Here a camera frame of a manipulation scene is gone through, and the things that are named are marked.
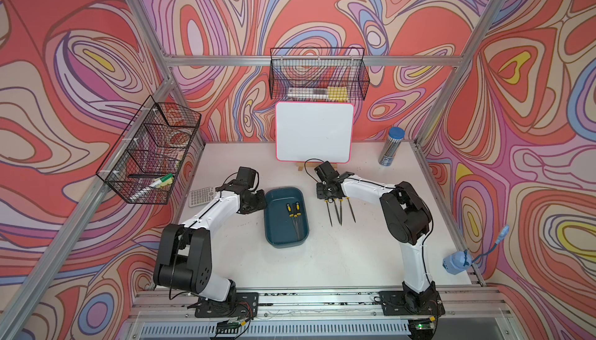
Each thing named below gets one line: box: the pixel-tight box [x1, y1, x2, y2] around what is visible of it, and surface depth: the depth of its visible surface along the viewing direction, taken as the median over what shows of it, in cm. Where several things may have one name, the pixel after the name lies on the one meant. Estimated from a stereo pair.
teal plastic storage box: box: [263, 186, 310, 250], surface depth 93 cm
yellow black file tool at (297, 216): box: [291, 201, 302, 241], surface depth 95 cm
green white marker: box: [128, 173, 174, 203], surface depth 72 cm
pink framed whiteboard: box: [275, 101, 354, 164], surface depth 103 cm
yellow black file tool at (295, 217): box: [286, 201, 302, 241], surface depth 95 cm
